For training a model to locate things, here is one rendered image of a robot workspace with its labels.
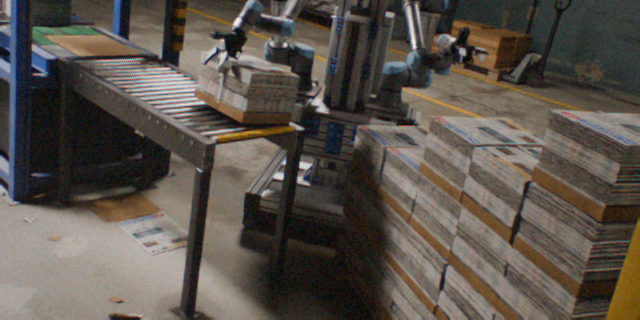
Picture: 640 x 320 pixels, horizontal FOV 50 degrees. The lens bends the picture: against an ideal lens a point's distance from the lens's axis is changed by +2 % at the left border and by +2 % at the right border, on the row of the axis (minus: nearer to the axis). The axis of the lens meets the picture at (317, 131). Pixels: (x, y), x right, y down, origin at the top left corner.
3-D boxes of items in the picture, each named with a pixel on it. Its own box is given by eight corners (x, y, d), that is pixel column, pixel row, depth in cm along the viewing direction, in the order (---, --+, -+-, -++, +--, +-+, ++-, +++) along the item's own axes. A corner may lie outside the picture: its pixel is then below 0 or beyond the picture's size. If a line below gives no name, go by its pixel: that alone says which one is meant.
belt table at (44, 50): (158, 70, 398) (159, 54, 395) (46, 76, 353) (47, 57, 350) (101, 41, 444) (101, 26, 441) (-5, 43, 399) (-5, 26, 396)
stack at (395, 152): (395, 273, 354) (427, 125, 329) (542, 442, 253) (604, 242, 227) (328, 278, 339) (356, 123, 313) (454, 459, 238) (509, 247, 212)
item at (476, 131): (506, 120, 271) (507, 117, 271) (556, 146, 246) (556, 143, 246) (429, 118, 256) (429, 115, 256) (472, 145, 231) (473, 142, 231)
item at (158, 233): (200, 242, 354) (200, 240, 354) (151, 255, 334) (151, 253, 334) (162, 213, 378) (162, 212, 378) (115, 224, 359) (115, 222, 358)
